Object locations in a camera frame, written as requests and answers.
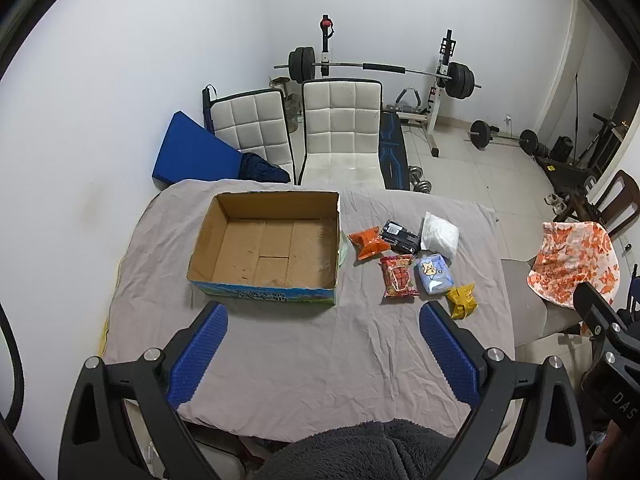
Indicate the dark grey fleece clothing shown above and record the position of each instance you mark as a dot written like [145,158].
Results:
[360,452]

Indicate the white soft packet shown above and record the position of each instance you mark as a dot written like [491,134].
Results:
[440,237]

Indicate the brown wooden chair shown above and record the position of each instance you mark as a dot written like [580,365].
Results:
[617,200]

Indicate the black folded stands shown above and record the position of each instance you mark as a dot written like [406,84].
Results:
[602,140]

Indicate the black box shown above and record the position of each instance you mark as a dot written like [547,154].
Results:
[562,149]

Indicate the white quilted chair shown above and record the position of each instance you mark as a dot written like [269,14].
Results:
[340,130]
[250,125]

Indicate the stack of black weight plates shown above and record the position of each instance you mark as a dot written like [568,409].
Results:
[541,150]

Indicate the orange floral cloth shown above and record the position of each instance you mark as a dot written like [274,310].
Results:
[575,260]

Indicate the short barbell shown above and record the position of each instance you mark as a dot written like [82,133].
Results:
[480,134]

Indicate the black snack packet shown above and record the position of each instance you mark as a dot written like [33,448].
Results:
[397,235]

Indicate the black and blue weight bench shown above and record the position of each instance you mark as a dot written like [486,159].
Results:
[392,155]

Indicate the dark blue cloth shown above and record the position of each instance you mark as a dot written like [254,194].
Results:
[260,170]

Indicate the white shoes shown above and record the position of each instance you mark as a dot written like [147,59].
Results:
[554,200]

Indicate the red snack packet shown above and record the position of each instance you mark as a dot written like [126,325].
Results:
[398,277]

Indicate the orange snack packet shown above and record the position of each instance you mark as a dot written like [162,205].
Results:
[369,242]

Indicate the cardboard box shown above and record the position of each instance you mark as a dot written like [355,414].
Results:
[260,245]

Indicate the grey padded chair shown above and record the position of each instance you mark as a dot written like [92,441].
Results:
[525,305]

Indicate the white barbell rack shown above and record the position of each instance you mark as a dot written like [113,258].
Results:
[434,105]

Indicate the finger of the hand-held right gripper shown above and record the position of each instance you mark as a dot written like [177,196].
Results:
[592,310]

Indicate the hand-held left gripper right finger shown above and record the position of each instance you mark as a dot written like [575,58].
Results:
[447,355]

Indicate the blue foam cushion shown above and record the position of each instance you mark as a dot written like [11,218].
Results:
[195,155]

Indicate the black exercise machine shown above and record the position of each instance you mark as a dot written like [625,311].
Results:
[567,175]

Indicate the chrome dumbbell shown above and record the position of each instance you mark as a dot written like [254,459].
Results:
[415,170]
[424,186]

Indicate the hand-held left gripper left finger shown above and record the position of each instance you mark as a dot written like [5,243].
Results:
[200,355]

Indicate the light blue tissue pack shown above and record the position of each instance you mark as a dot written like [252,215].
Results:
[432,272]

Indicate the yellow snack packet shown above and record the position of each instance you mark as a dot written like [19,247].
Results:
[462,300]

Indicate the long barbell with black plates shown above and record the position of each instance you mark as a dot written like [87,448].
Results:
[345,65]

